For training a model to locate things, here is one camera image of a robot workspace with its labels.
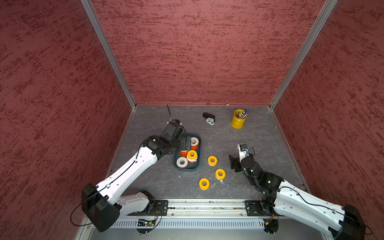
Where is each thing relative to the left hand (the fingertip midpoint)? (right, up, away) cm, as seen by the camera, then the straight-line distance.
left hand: (181, 145), depth 77 cm
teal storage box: (+3, +2, -9) cm, 9 cm away
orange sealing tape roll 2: (0, -7, +12) cm, 14 cm away
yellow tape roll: (+5, -10, +11) cm, 16 cm away
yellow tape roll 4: (+12, -24, +3) cm, 27 cm away
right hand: (+30, -8, +4) cm, 31 cm away
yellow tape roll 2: (+18, -14, +12) cm, 26 cm away
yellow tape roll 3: (+21, -20, +6) cm, 30 cm away
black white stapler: (+18, +14, +32) cm, 40 cm away
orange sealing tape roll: (+7, -2, +16) cm, 17 cm away
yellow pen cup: (+37, +15, +20) cm, 44 cm away
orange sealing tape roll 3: (-1, -11, +12) cm, 16 cm away
